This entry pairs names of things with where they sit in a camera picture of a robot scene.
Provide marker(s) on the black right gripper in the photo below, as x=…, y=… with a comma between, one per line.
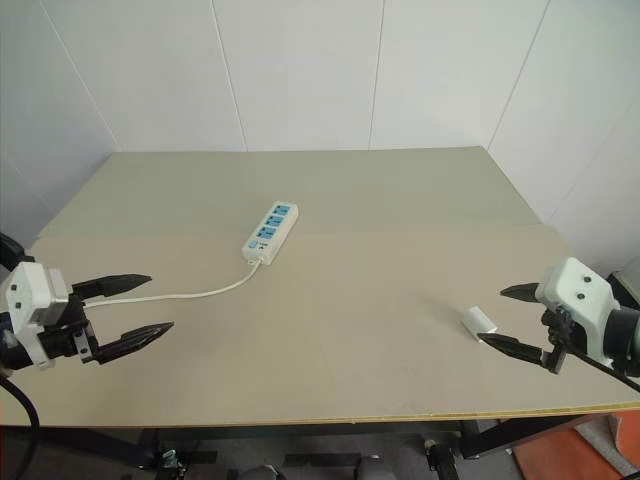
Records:
x=556, y=335

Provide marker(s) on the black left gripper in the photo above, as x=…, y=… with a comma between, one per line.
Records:
x=62, y=337

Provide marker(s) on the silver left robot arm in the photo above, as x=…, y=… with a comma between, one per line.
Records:
x=11, y=350

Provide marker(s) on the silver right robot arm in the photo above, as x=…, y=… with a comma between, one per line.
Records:
x=627, y=335

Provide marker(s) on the white plug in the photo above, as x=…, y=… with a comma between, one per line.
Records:
x=478, y=323

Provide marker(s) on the white power strip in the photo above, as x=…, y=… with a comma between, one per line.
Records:
x=270, y=232

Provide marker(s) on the orange floor mat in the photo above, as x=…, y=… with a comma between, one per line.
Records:
x=560, y=460

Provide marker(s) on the black castor wheel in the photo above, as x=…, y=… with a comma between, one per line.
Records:
x=171, y=462
x=440, y=457

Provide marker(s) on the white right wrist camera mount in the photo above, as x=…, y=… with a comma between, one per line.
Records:
x=575, y=295

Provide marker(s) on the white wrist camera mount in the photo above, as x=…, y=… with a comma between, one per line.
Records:
x=575, y=295
x=27, y=295

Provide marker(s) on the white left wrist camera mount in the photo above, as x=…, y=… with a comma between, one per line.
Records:
x=27, y=295

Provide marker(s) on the black table frame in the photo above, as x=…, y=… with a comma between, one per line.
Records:
x=480, y=440

